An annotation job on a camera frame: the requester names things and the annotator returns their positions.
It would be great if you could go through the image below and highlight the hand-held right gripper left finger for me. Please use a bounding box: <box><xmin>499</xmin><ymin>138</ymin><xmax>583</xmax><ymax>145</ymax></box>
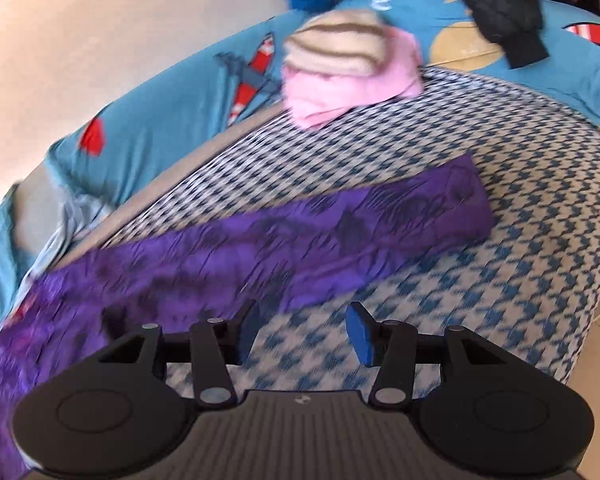
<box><xmin>97</xmin><ymin>300</ymin><xmax>258</xmax><ymax>408</ymax></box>

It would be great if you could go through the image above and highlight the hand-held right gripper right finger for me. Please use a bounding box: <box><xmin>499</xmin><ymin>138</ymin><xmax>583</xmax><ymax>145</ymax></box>
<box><xmin>346</xmin><ymin>301</ymin><xmax>501</xmax><ymax>408</ymax></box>

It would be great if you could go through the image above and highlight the purple patterned garment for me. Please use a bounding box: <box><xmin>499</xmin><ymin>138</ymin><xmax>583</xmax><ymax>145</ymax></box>
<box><xmin>0</xmin><ymin>152</ymin><xmax>493</xmax><ymax>480</ymax></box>

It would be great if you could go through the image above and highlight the houndstooth bed cover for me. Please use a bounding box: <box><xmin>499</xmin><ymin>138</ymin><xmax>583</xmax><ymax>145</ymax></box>
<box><xmin>55</xmin><ymin>65</ymin><xmax>600</xmax><ymax>396</ymax></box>

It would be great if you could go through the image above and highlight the blue printed bed cushion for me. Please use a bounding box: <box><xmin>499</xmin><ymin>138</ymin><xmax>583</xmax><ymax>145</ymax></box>
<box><xmin>22</xmin><ymin>12</ymin><xmax>331</xmax><ymax>281</ymax></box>
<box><xmin>330</xmin><ymin>0</ymin><xmax>600</xmax><ymax>148</ymax></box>

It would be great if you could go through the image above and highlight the pink folded garment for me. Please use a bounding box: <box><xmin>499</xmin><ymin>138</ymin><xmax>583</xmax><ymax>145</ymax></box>
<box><xmin>280</xmin><ymin>27</ymin><xmax>426</xmax><ymax>131</ymax></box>

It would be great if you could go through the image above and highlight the striped beige knit garment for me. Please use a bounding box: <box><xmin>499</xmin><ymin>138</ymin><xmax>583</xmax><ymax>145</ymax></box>
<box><xmin>285</xmin><ymin>10</ymin><xmax>388</xmax><ymax>76</ymax></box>

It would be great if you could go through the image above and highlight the black quilted jacket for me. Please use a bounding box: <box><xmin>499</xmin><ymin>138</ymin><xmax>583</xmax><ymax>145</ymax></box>
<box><xmin>330</xmin><ymin>0</ymin><xmax>600</xmax><ymax>71</ymax></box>

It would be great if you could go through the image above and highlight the grey padded bed rail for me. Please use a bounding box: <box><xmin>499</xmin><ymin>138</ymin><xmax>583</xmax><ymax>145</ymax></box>
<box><xmin>10</xmin><ymin>167</ymin><xmax>71</xmax><ymax>251</ymax></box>

